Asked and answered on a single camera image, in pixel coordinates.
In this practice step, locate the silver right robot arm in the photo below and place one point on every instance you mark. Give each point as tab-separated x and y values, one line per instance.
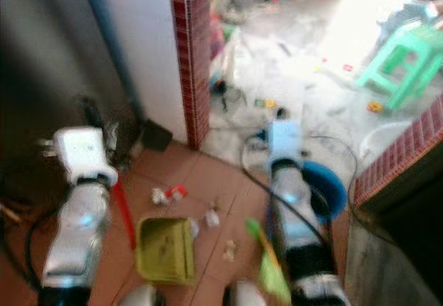
301	216

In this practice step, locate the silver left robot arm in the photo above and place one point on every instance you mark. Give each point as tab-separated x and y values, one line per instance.
76	233

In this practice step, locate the black box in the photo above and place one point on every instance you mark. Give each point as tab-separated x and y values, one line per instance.
156	135

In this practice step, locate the blue pole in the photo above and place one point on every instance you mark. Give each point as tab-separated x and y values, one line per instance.
111	36

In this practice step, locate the blue plastic basin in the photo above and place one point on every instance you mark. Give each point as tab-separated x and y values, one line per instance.
329	188

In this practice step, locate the red tiled pillar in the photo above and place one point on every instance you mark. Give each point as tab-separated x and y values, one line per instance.
190	57

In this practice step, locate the red and white litter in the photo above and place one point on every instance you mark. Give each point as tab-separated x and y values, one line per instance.
169	194

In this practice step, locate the white crumpled litter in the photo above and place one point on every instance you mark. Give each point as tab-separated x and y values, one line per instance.
212	217

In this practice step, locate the green plastic stool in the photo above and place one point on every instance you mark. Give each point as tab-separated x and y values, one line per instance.
412	57

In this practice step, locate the beige crumpled litter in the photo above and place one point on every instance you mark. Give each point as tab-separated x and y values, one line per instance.
229	250

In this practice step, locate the yellow-green plastic dustpan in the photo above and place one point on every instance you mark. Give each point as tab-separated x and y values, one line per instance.
166	250

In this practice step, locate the green broom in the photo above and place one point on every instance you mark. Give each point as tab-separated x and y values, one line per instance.
270	271

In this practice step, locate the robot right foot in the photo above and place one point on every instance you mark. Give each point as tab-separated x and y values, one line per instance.
249	295

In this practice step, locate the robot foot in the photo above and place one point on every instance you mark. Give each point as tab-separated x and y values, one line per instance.
249	295
144	296

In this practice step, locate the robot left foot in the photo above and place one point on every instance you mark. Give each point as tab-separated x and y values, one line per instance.
144	296

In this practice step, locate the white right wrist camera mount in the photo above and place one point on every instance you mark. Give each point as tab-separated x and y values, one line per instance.
285	141

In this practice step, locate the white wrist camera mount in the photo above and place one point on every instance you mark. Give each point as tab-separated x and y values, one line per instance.
285	141
83	152

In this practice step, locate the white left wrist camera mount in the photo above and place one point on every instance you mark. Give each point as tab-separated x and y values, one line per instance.
83	152

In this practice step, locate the red tiled low wall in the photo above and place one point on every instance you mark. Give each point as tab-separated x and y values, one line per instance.
401	154

